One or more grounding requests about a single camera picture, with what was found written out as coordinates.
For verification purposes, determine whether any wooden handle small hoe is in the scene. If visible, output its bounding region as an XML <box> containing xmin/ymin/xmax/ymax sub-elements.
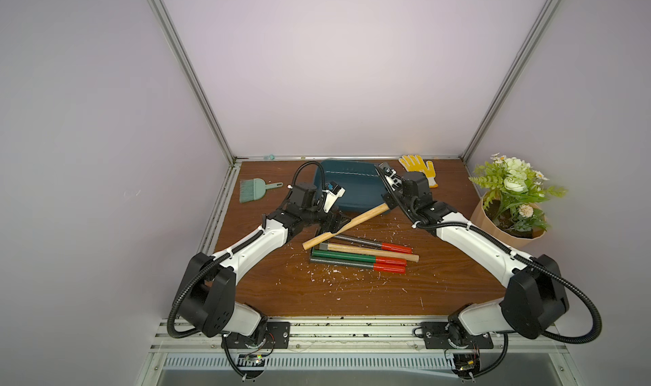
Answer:
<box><xmin>302</xmin><ymin>199</ymin><xmax>398</xmax><ymax>250</ymax></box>

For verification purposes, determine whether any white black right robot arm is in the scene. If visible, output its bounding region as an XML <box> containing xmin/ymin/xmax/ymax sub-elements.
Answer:
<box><xmin>376</xmin><ymin>162</ymin><xmax>604</xmax><ymax>349</ymax></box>

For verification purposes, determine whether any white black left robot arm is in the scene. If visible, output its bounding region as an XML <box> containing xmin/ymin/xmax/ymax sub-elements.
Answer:
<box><xmin>166</xmin><ymin>161</ymin><xmax>348</xmax><ymax>345</ymax></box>

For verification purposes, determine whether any teal plastic storage box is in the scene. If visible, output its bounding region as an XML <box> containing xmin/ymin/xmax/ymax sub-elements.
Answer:
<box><xmin>314</xmin><ymin>159</ymin><xmax>388</xmax><ymax>213</ymax></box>

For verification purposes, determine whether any yellow white work glove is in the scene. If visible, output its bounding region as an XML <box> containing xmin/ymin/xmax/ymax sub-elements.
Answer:
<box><xmin>398</xmin><ymin>155</ymin><xmax>438</xmax><ymax>189</ymax></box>

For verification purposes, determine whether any green tool red grip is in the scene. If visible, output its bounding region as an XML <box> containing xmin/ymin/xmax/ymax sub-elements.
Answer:
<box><xmin>311</xmin><ymin>250</ymin><xmax>407</xmax><ymax>267</ymax></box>

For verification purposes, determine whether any green hand brush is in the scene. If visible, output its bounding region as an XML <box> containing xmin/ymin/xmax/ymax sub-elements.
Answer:
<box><xmin>239</xmin><ymin>178</ymin><xmax>283</xmax><ymax>203</ymax></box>

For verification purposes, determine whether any grey tool red grip upper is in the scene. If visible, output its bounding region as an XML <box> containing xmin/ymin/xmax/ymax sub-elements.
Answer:
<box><xmin>335</xmin><ymin>235</ymin><xmax>413</xmax><ymax>254</ymax></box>

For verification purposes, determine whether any grey tool red grip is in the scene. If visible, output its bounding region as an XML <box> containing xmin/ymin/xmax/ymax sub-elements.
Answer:
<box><xmin>335</xmin><ymin>235</ymin><xmax>413</xmax><ymax>254</ymax></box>
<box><xmin>310</xmin><ymin>257</ymin><xmax>406</xmax><ymax>274</ymax></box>

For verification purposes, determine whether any grey tool red grip lower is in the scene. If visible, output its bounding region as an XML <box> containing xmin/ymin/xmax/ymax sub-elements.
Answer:
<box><xmin>310</xmin><ymin>257</ymin><xmax>406</xmax><ymax>274</ymax></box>

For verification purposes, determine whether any green artificial flower plant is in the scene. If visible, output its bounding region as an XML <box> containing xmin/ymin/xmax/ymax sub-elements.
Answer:
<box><xmin>470</xmin><ymin>153</ymin><xmax>567</xmax><ymax>239</ymax></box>

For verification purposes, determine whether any tan ribbed flower pot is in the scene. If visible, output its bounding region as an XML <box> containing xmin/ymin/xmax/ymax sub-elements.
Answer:
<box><xmin>471</xmin><ymin>200</ymin><xmax>545</xmax><ymax>250</ymax></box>

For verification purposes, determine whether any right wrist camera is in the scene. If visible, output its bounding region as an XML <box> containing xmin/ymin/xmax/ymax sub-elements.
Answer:
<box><xmin>377</xmin><ymin>162</ymin><xmax>402</xmax><ymax>191</ymax></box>

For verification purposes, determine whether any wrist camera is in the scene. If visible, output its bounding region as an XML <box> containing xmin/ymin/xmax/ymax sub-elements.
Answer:
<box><xmin>377</xmin><ymin>162</ymin><xmax>402</xmax><ymax>191</ymax></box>
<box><xmin>323</xmin><ymin>181</ymin><xmax>345</xmax><ymax>213</ymax></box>

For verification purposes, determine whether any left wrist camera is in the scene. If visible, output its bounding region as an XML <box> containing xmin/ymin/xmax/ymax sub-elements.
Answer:
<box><xmin>323</xmin><ymin>181</ymin><xmax>345</xmax><ymax>213</ymax></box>

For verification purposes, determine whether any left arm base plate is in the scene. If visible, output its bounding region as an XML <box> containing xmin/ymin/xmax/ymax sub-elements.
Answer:
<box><xmin>225</xmin><ymin>321</ymin><xmax>291</xmax><ymax>350</ymax></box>

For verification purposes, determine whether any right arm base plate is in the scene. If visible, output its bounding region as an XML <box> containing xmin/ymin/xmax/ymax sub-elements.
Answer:
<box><xmin>414</xmin><ymin>321</ymin><xmax>493</xmax><ymax>350</ymax></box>

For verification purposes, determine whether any aluminium front rail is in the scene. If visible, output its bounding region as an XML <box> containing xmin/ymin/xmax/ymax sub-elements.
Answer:
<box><xmin>136</xmin><ymin>316</ymin><xmax>585</xmax><ymax>385</ymax></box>

